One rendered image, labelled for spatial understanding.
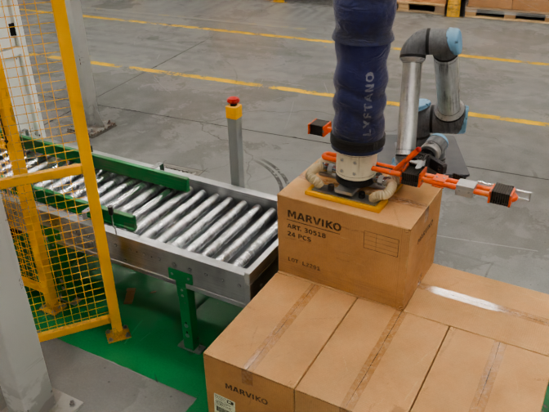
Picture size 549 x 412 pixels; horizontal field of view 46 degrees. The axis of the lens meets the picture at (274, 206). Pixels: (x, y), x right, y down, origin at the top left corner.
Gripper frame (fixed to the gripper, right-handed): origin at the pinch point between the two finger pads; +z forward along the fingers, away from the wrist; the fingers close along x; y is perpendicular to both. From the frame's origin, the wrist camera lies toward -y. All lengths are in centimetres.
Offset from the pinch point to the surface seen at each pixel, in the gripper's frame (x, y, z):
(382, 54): 49, 17, 4
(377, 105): 28.5, 17.1, 5.0
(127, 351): -107, 126, 50
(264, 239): -53, 73, -1
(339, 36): 55, 32, 10
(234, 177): -51, 119, -46
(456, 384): -53, -36, 51
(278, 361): -53, 26, 71
